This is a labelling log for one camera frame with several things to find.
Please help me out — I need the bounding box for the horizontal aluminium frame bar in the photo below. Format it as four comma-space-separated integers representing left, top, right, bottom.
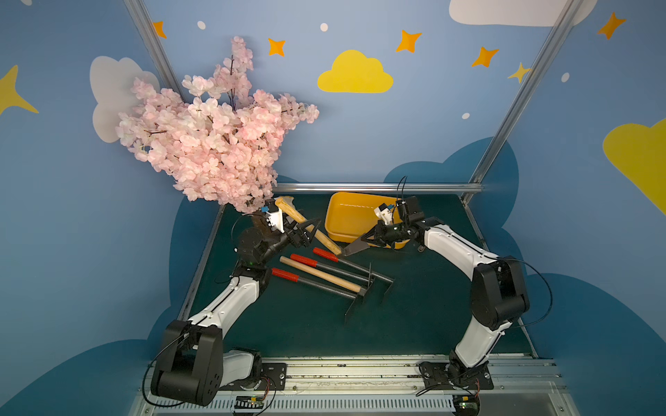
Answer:
273, 182, 483, 194

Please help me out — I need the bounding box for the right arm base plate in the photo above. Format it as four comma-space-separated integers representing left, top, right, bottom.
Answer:
418, 360, 494, 391

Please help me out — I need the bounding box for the red grip rake back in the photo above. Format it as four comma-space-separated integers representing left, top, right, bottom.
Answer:
312, 248, 395, 300

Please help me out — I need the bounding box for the red grip rake front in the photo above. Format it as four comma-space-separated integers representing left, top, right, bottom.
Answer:
271, 268, 360, 324

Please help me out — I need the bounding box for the small circuit board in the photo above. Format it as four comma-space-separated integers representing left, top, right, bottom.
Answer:
232, 396, 267, 415
453, 395, 480, 416

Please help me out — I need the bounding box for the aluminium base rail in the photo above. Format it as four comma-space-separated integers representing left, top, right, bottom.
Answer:
129, 355, 580, 415

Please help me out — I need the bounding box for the left aluminium frame post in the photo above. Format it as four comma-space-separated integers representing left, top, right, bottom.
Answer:
123, 0, 182, 95

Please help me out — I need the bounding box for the pink cherry blossom tree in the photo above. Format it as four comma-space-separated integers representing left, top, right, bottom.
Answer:
116, 36, 319, 214

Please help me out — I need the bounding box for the aluminium frame post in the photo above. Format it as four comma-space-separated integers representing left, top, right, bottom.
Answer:
461, 0, 584, 207
123, 0, 182, 95

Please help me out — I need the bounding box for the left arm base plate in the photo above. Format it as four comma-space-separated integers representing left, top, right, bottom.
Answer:
225, 362, 288, 391

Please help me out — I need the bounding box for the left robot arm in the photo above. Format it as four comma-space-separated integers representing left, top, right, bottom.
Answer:
150, 218, 321, 406

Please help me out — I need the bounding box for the yellow plastic storage box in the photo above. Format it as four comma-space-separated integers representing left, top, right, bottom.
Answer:
324, 192, 408, 257

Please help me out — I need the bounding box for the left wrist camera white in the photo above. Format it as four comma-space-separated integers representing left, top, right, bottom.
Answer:
260, 202, 284, 233

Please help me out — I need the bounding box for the right small circuit board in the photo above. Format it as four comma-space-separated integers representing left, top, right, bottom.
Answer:
453, 395, 480, 416

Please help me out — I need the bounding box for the red grip rake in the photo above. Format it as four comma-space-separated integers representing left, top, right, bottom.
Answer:
271, 268, 360, 324
290, 254, 370, 284
312, 248, 395, 300

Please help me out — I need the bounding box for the left small circuit board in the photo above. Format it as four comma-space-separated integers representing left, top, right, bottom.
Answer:
232, 396, 267, 415

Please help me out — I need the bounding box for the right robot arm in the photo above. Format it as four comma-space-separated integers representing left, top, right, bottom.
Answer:
343, 215, 530, 375

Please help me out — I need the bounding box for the wooden handle hoe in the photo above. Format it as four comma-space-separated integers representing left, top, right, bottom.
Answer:
274, 195, 381, 258
279, 257, 372, 296

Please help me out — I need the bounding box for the right aluminium frame post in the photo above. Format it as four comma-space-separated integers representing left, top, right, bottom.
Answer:
461, 0, 584, 207

